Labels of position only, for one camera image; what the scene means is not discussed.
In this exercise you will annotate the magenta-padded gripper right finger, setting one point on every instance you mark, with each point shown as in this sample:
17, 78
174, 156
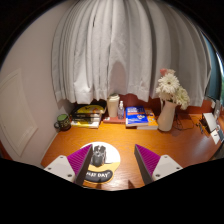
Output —
163, 166

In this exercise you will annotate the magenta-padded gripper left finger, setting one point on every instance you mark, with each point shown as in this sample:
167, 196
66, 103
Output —
61, 166

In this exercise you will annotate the grey black computer mouse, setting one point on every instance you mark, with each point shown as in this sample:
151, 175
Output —
98, 157

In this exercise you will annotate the white yellow round mouse pad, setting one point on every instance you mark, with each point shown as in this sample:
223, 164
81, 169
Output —
111, 160

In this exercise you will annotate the green black mug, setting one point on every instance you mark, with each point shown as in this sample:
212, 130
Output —
62, 121

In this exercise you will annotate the white spine book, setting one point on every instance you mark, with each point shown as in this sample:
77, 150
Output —
83, 124

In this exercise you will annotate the white ceramic jug vase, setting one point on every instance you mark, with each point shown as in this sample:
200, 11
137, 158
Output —
166, 118

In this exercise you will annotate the blue cover book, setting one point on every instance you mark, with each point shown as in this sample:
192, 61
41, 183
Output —
136, 116

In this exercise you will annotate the white paper sheet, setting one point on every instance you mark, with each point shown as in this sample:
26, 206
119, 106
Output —
216, 136

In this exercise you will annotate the yellow black cover book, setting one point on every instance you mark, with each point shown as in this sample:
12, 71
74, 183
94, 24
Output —
90, 109

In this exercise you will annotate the red-brown flat book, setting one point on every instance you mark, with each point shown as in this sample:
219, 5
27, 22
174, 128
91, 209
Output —
111, 120

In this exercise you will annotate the clear spray bottle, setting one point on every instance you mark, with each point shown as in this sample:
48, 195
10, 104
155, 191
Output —
120, 111

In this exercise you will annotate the white tissue pack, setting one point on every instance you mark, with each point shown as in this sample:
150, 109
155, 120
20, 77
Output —
112, 106

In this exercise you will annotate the white flower bouquet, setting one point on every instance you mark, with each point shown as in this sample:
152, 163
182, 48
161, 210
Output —
170, 85

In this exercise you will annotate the dark grey curtain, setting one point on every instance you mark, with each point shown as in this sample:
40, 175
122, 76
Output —
215, 76

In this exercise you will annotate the white curtain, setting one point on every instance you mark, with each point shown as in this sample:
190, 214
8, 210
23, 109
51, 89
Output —
126, 50

